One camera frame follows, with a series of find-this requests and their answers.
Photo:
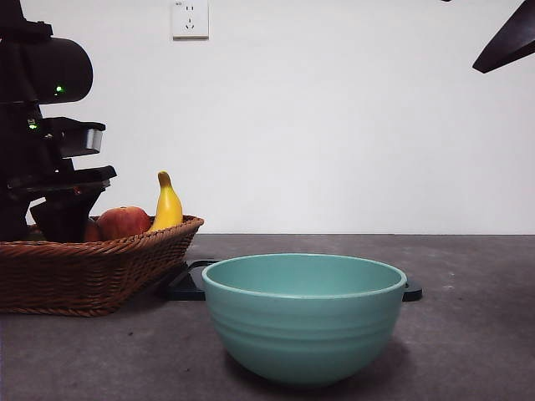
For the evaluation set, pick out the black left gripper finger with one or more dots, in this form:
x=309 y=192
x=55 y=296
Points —
x=12 y=219
x=67 y=215

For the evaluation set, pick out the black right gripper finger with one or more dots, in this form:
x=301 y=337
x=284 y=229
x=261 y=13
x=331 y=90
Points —
x=516 y=39

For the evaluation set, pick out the teal ribbed bowl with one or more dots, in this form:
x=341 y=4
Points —
x=305 y=334

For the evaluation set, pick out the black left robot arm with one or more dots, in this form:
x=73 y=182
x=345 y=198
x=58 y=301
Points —
x=62 y=67

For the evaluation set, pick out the red apple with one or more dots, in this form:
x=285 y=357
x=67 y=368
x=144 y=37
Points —
x=125 y=223

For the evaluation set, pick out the brown wicker basket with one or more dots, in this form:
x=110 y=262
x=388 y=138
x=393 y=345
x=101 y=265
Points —
x=104 y=275

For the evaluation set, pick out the yellow banana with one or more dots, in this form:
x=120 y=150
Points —
x=169 y=209

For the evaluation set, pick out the black rectangular tray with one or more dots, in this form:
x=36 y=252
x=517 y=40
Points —
x=186 y=288

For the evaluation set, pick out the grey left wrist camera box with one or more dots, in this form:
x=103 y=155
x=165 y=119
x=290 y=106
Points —
x=94 y=140

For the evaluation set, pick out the white wall socket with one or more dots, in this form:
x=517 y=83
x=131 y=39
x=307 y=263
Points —
x=191 y=21

